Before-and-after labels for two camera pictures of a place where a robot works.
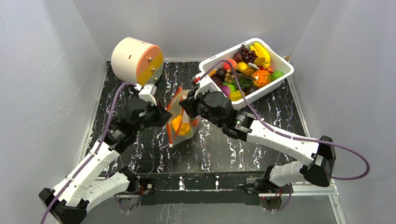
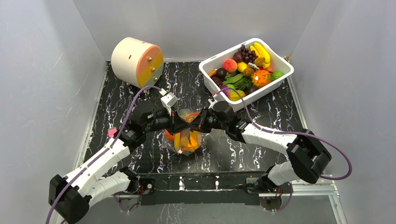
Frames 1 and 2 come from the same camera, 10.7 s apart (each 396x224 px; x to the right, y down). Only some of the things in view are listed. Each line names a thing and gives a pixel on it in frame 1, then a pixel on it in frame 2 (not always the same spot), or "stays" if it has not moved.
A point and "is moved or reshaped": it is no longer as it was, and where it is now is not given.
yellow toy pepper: (184, 128) is moved or reshaped
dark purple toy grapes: (248, 56) stays
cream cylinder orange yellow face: (135, 60) stays
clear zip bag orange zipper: (181, 127) is moved or reshaped
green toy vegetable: (276, 74) stays
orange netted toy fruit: (264, 77) stays
